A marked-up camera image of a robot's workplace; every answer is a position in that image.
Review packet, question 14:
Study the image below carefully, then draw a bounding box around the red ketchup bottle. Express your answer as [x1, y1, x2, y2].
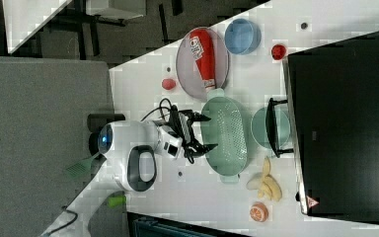
[189, 29, 216, 92]

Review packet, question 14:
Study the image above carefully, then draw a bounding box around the blue bowl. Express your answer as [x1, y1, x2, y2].
[224, 19, 262, 55]

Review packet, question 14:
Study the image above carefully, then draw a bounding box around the green oval strainer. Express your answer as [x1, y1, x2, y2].
[201, 88, 248, 185]

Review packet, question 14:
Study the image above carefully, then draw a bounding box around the small black pot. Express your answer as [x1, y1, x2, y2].
[87, 114, 125, 132]

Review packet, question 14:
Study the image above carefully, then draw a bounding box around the purple round plate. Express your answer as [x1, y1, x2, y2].
[176, 28, 229, 101]

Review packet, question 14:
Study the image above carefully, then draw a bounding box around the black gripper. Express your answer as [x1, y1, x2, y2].
[168, 105, 218, 158]

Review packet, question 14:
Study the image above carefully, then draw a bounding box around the dark red strawberry toy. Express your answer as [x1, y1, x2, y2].
[271, 44, 287, 60]

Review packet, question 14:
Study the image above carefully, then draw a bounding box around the green mug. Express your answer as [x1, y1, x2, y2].
[251, 108, 291, 149]

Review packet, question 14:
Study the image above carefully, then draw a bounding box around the orange slice toy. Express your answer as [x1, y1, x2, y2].
[250, 201, 268, 222]

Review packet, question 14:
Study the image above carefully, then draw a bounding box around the peeled banana toy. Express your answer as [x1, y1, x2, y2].
[246, 157, 282, 201]

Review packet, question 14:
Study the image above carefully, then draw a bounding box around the green slotted spatula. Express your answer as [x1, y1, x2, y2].
[65, 152, 100, 179]

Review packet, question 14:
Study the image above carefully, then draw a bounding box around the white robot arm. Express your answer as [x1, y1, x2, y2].
[39, 106, 215, 237]

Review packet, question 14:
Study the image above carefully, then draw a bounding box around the bright green handle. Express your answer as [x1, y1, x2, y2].
[108, 195, 126, 208]

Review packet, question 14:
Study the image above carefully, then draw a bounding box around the black toaster oven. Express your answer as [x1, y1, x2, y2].
[283, 31, 379, 224]

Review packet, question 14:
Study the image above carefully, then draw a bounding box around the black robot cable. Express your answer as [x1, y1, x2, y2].
[140, 97, 179, 123]

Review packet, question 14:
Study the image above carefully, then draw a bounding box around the large black pan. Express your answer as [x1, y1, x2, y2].
[88, 132, 99, 155]

